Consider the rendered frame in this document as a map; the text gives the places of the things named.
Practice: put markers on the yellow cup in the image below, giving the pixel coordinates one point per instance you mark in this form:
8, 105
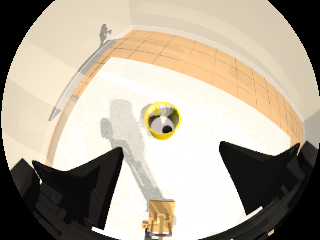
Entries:
160, 114

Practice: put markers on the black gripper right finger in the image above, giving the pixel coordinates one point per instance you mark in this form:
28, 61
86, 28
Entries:
254, 173

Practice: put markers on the black ball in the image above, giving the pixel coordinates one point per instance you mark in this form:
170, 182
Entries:
167, 128

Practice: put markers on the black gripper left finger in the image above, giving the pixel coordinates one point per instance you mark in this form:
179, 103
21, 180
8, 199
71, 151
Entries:
88, 188

